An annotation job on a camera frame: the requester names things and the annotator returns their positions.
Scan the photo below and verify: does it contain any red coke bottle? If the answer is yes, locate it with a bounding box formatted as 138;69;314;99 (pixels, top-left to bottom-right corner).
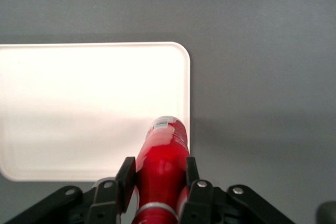
133;115;191;224

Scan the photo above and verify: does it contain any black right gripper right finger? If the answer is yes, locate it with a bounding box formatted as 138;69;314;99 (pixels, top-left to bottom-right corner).
178;156;299;224

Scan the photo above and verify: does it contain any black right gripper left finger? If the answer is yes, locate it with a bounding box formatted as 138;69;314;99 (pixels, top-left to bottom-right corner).
4;156;138;224

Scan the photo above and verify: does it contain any pale pink plastic tray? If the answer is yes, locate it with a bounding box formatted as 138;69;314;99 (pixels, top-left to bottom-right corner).
0;41;192;183

